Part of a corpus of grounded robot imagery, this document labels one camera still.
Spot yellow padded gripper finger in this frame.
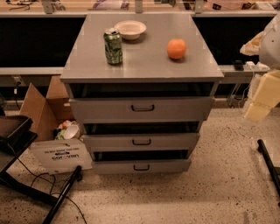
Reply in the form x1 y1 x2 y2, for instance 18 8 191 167
244 70 280 122

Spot grey top drawer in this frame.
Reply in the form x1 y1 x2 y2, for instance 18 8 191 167
69 97 214 124

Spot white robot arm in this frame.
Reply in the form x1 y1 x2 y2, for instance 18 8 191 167
240 13 280 122

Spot grey drawer cabinet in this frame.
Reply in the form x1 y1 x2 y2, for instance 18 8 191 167
60 12 223 162

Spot grey bottom drawer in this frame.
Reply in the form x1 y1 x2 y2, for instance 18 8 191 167
92 159 191 174

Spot white power adapter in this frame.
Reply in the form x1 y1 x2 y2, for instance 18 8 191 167
245 61 270 71

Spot black small device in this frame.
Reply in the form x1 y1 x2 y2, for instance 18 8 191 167
233 60 244 71

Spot black bar at right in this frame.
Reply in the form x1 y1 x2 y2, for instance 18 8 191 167
257 139 280 198

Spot orange fruit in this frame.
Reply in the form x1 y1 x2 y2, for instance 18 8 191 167
166 38 186 60

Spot white bowl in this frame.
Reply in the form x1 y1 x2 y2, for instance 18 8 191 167
115 20 146 40

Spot green soda can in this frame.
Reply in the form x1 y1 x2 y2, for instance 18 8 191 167
103 28 123 65

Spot white cup in box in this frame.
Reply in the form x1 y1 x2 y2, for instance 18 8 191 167
63 125 81 139

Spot white printed box flap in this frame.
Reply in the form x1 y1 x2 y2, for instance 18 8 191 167
30 139 92 174

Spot brown cardboard box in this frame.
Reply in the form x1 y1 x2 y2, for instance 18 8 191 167
19 75 74 142

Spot black metal stand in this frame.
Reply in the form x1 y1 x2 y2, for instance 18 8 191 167
0 115 81 224

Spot black floor cable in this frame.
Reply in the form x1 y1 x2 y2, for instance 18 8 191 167
11 151 88 224

